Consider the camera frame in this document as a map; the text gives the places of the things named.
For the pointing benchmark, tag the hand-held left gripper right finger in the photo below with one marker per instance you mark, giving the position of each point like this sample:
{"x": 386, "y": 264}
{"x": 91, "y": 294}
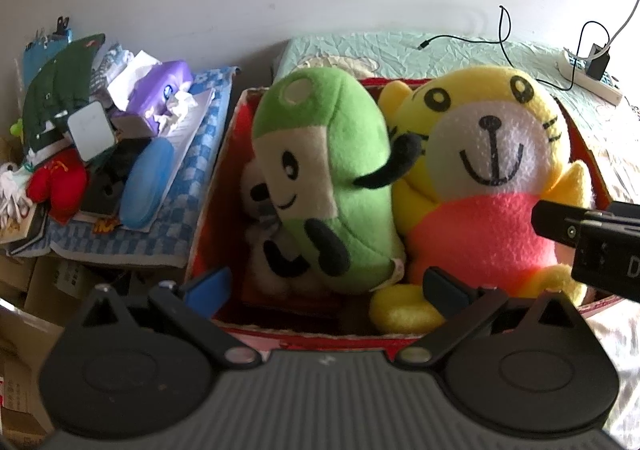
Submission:
{"x": 440, "y": 287}

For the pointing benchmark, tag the red cardboard box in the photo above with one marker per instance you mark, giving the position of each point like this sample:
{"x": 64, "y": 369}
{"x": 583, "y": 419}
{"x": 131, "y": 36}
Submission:
{"x": 240, "y": 124}

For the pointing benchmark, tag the purple tissue pack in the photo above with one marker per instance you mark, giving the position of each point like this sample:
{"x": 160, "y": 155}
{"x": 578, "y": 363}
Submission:
{"x": 165, "y": 79}

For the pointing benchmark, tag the white square box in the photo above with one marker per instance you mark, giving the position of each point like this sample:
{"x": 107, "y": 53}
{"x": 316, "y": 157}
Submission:
{"x": 90, "y": 129}

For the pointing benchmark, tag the black charger adapter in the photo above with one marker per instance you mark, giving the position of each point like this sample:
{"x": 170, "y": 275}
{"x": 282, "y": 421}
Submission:
{"x": 597, "y": 62}

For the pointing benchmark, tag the white paper sheet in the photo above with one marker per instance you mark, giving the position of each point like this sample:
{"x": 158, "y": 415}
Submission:
{"x": 192, "y": 119}

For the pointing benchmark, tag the panda plush toy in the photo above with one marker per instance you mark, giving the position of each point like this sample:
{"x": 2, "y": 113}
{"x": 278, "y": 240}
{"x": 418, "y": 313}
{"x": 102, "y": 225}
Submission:
{"x": 260, "y": 190}

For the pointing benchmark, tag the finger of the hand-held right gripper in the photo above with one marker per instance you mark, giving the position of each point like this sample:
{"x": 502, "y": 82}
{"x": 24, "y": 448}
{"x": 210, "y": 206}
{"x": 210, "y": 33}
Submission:
{"x": 552, "y": 222}

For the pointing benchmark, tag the red plush item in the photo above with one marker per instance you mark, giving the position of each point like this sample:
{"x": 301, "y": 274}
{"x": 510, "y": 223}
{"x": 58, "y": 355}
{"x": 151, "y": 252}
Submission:
{"x": 60, "y": 185}

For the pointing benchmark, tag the light blue pouch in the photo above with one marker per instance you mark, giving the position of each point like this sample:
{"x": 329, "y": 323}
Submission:
{"x": 35, "y": 57}

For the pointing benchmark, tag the black box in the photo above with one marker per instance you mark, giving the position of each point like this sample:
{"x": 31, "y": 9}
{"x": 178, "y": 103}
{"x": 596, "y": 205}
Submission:
{"x": 107, "y": 187}

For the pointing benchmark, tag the yellow tiger plush toy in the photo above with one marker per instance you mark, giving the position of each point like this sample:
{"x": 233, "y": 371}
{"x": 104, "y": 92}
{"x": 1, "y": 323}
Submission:
{"x": 480, "y": 220}

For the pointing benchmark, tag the dark green cloth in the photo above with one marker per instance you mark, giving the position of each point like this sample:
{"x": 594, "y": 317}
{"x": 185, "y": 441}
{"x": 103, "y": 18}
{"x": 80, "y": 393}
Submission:
{"x": 55, "y": 84}

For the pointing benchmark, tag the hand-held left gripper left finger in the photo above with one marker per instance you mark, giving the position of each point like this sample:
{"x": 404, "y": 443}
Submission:
{"x": 210, "y": 287}

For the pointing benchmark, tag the white tangled bundle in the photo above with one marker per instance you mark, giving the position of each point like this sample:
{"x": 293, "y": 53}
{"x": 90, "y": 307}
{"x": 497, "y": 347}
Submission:
{"x": 12, "y": 195}

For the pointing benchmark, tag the white crumpled tissue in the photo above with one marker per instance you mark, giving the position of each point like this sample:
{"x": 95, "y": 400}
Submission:
{"x": 132, "y": 74}

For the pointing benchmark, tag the white power strip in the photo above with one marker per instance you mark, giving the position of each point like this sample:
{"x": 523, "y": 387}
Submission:
{"x": 607, "y": 92}

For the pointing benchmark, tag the blue glasses case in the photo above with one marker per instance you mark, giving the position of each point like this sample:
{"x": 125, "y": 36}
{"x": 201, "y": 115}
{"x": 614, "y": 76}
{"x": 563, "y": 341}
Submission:
{"x": 147, "y": 185}

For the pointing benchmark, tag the green plush toy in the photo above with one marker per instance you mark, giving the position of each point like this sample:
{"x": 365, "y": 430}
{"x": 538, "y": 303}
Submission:
{"x": 325, "y": 129}

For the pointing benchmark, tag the blue checked towel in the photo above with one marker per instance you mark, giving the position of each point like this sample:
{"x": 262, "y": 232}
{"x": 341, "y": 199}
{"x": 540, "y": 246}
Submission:
{"x": 200, "y": 139}

